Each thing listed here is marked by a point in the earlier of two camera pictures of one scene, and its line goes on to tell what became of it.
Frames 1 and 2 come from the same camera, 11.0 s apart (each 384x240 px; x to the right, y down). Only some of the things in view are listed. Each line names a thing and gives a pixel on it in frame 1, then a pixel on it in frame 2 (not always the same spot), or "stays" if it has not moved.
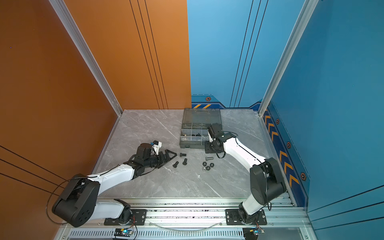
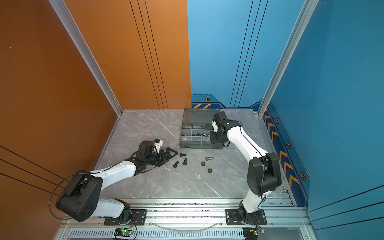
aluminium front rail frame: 192,219 stays
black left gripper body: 153,162 stays
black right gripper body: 210,147 to 215,137
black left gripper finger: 168,151 stays
